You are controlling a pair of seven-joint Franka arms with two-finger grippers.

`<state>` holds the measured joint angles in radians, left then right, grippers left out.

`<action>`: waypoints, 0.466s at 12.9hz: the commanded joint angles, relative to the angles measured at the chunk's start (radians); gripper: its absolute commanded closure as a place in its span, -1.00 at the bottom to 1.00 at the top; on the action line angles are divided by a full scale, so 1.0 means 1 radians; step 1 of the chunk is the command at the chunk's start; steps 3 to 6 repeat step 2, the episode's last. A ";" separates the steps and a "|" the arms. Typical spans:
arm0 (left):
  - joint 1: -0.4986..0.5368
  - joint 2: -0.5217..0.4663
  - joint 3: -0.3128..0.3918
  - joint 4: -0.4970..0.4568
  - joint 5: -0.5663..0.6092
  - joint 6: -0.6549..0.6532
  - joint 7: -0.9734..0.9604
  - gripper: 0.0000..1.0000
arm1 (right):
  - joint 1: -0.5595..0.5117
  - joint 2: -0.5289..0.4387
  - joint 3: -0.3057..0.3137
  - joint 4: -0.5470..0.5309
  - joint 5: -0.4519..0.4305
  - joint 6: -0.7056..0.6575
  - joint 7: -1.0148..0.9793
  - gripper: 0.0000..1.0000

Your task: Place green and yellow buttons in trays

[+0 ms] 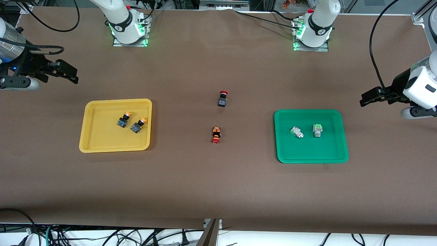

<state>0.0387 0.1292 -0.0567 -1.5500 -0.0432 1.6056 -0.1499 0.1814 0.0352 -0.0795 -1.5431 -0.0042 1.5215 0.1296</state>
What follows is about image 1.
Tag yellow push button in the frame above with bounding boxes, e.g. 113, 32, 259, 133
130, 117, 148, 134
116, 112, 132, 128

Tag aluminium corner profile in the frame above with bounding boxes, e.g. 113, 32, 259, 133
14, 1, 33, 15
411, 0, 437, 25

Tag yellow plastic tray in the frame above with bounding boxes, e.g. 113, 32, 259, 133
79, 98, 153, 153

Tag green plastic tray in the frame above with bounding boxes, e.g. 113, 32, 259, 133
274, 109, 349, 164

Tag orange background objects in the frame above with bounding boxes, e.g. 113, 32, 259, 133
282, 0, 308, 9

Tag brown table cover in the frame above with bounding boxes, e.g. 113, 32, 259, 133
0, 7, 437, 236

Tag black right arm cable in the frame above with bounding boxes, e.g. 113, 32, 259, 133
0, 0, 81, 56

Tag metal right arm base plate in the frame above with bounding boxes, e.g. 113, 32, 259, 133
113, 14, 151, 47

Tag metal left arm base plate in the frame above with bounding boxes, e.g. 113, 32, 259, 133
293, 19, 329, 52

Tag black base connector cables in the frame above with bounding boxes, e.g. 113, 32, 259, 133
131, 0, 164, 26

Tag short black tabletop cable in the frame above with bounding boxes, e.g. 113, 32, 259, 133
271, 10, 298, 22

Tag long black tabletop cable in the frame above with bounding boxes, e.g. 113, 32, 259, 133
233, 10, 301, 29

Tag black floor cables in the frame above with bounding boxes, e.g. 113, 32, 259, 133
319, 233, 391, 246

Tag black looped floor cable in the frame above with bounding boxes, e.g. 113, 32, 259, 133
0, 208, 39, 246

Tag teal floor cable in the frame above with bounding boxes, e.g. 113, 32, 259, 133
44, 224, 54, 246

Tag black floor cable bundle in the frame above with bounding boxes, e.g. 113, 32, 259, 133
51, 227, 205, 246

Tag aluminium frame rail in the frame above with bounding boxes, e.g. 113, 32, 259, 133
199, 0, 250, 11

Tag metal table frame post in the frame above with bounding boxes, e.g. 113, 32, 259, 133
196, 219, 223, 246

